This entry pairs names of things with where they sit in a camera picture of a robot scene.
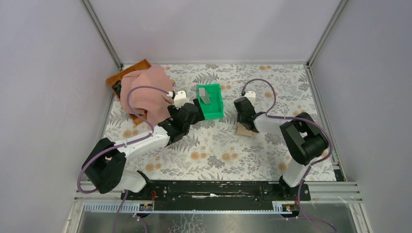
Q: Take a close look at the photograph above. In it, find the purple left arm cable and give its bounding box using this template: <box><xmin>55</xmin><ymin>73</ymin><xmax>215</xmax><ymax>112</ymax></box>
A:
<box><xmin>76</xmin><ymin>85</ymin><xmax>174</xmax><ymax>195</ymax></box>

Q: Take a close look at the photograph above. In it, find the green plastic bin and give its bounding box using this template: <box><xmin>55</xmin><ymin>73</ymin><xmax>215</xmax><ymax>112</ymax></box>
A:
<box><xmin>197</xmin><ymin>83</ymin><xmax>224</xmax><ymax>119</ymax></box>

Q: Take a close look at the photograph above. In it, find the grey card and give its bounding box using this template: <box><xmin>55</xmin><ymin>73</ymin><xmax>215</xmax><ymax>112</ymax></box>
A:
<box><xmin>198</xmin><ymin>87</ymin><xmax>211</xmax><ymax>104</ymax></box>

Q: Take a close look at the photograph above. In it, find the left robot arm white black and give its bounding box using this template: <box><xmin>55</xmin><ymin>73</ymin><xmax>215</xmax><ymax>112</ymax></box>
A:
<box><xmin>77</xmin><ymin>99</ymin><xmax>205</xmax><ymax>194</ymax></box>

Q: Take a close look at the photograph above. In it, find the beige card holder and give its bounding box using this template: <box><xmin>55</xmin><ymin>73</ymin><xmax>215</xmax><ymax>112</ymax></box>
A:
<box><xmin>237</xmin><ymin>123</ymin><xmax>255</xmax><ymax>137</ymax></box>

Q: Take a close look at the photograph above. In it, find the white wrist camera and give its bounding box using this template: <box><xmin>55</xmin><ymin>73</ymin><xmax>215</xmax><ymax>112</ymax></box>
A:
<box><xmin>243</xmin><ymin>91</ymin><xmax>256</xmax><ymax>107</ymax></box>
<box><xmin>173</xmin><ymin>91</ymin><xmax>189</xmax><ymax>109</ymax></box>

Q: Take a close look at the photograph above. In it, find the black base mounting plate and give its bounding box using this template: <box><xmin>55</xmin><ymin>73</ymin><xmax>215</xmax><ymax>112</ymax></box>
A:
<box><xmin>121</xmin><ymin>181</ymin><xmax>311</xmax><ymax>206</ymax></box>

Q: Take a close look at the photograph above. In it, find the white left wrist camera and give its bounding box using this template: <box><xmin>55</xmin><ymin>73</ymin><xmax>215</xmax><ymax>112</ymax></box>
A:
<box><xmin>173</xmin><ymin>91</ymin><xmax>189</xmax><ymax>109</ymax></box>

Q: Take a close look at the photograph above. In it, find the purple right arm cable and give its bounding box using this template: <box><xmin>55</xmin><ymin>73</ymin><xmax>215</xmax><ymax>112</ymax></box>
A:
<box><xmin>241</xmin><ymin>78</ymin><xmax>332</xmax><ymax>168</ymax></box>

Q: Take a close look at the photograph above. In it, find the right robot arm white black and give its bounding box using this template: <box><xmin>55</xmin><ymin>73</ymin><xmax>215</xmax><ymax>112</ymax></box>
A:
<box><xmin>234</xmin><ymin>97</ymin><xmax>333</xmax><ymax>196</ymax></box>

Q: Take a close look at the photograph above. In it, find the brown wooden tray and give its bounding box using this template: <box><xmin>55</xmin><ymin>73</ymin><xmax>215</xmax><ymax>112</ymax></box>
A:
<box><xmin>105</xmin><ymin>59</ymin><xmax>179</xmax><ymax>126</ymax></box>

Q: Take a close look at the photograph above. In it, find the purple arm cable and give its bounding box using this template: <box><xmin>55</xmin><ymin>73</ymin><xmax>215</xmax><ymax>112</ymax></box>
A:
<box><xmin>76</xmin><ymin>85</ymin><xmax>174</xmax><ymax>195</ymax></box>
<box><xmin>241</xmin><ymin>78</ymin><xmax>332</xmax><ymax>168</ymax></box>

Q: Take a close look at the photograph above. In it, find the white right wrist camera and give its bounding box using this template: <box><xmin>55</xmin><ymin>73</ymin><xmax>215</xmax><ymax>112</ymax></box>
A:
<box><xmin>243</xmin><ymin>91</ymin><xmax>256</xmax><ymax>107</ymax></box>

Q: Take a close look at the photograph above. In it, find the pink cloth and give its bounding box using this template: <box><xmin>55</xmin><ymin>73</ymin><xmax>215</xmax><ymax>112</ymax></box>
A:
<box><xmin>120</xmin><ymin>66</ymin><xmax>175</xmax><ymax>125</ymax></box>

